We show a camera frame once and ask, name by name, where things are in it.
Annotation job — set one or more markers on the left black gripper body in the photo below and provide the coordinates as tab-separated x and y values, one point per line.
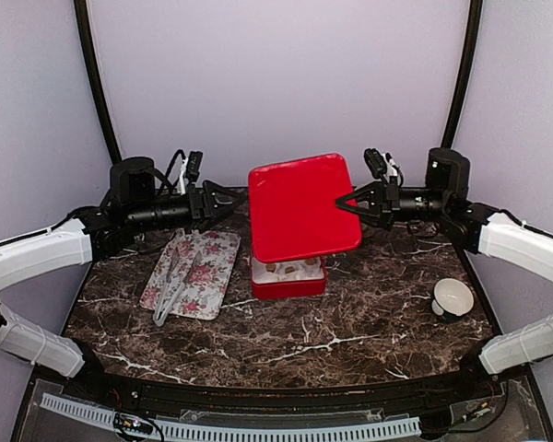
197	217

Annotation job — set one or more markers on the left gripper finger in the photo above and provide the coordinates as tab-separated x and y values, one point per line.
215	215
220	195

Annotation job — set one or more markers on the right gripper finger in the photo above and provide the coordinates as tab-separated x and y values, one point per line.
357	216
366	195

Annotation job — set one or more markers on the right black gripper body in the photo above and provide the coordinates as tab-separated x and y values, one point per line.
391	205

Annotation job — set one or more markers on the red box lid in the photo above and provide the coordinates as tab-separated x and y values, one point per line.
293	212

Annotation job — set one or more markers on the red box with paper cups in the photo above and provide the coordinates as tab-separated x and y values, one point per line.
305	281

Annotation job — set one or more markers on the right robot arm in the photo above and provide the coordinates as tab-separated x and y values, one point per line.
475	227

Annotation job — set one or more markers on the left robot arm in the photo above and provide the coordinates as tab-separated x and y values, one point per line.
140	199

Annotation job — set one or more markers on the floral rectangular tray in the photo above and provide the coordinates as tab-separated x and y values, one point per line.
202	298

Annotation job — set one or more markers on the white and dark bowl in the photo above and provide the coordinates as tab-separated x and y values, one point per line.
451	300

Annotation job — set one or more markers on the small circuit board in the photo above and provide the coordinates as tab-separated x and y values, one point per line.
131	424

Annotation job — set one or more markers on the black front table rail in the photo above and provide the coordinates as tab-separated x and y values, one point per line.
424	394

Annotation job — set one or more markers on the right black frame post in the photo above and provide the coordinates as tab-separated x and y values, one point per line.
472	28

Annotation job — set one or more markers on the black frame post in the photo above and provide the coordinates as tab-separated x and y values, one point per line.
472	28
88	50

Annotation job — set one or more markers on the left black frame post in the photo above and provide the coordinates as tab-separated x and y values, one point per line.
88	50

